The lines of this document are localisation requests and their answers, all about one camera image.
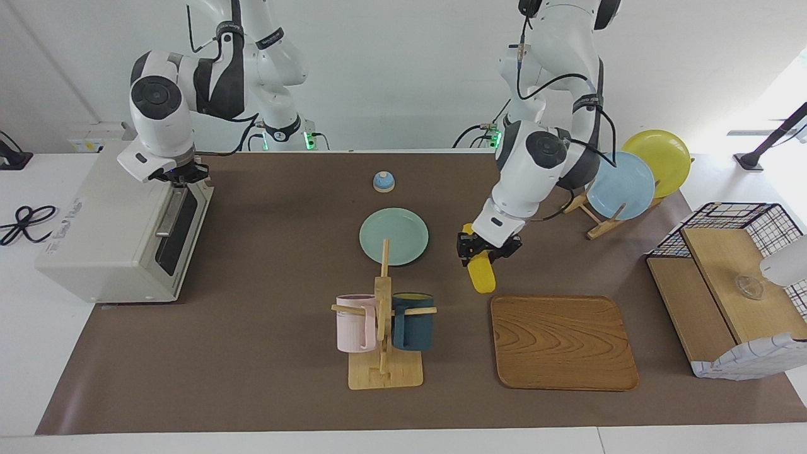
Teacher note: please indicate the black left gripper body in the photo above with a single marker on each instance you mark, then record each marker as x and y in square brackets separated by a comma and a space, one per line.
[488, 249]

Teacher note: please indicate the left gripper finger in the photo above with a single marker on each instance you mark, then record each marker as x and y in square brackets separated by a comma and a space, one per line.
[463, 254]
[502, 257]

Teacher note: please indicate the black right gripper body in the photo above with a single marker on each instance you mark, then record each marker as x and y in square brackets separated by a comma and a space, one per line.
[179, 173]

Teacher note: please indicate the yellow corn cob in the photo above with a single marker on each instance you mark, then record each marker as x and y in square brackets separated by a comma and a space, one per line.
[482, 277]

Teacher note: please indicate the pale green plate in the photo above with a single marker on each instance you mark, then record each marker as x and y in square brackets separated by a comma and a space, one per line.
[403, 233]

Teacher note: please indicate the cream toaster oven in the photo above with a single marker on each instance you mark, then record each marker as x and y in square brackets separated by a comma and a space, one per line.
[94, 233]

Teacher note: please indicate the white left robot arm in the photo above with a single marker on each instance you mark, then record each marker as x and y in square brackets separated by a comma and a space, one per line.
[529, 183]

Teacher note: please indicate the white box with yellow label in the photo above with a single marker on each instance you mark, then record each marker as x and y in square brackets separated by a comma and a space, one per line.
[94, 142]

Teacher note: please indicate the dark blue mug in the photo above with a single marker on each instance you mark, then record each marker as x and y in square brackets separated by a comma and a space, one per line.
[413, 331]

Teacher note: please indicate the wooden plate rack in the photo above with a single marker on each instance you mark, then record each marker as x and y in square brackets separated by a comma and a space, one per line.
[599, 230]

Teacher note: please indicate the wooden serving tray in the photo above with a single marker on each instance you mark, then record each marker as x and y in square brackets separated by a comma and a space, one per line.
[561, 347]

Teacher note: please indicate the small blue service bell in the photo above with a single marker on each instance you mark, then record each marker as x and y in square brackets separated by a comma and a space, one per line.
[383, 183]

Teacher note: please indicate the green lit base connector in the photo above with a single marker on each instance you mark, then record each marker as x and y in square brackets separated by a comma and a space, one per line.
[309, 140]
[495, 137]

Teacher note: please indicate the pink mug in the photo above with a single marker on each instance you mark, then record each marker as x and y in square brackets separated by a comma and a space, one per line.
[353, 328]

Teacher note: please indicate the light blue plate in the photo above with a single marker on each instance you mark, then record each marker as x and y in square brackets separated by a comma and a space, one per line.
[627, 189]

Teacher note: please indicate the wooden mug tree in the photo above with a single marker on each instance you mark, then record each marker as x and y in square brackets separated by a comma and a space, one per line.
[384, 375]

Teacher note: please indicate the black desk clamp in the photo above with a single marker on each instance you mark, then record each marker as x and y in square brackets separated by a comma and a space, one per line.
[16, 161]

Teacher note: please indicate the yellow plate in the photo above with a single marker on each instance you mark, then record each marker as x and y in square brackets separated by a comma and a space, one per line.
[662, 157]

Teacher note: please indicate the brown table mat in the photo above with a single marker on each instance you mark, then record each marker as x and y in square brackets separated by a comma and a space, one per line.
[284, 378]

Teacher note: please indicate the small clear glass bowl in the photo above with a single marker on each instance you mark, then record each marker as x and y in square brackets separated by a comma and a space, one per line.
[749, 289]

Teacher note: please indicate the white checked cloth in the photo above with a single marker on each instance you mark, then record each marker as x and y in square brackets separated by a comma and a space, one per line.
[744, 362]

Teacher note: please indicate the white cylindrical device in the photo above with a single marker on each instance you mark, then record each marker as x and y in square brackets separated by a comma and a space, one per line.
[788, 265]

